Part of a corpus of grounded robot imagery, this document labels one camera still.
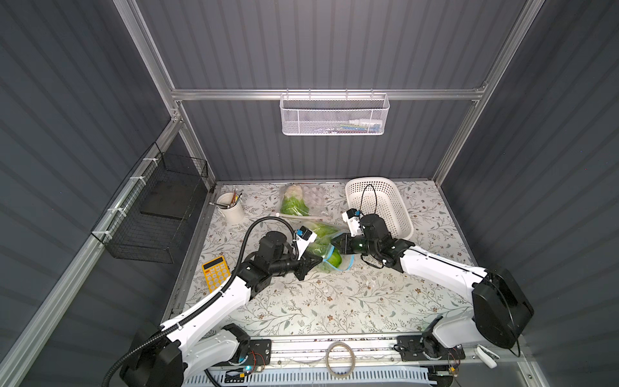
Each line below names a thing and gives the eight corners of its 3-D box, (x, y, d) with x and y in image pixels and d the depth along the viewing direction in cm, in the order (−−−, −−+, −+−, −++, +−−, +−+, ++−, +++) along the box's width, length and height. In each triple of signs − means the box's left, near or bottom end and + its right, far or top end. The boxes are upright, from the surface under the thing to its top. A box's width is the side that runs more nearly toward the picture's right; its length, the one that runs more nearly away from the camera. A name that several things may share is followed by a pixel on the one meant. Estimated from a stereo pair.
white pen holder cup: (222, 225, 107) (213, 209, 97) (227, 209, 113) (219, 192, 103) (243, 225, 107) (236, 209, 97) (246, 209, 113) (240, 192, 103)
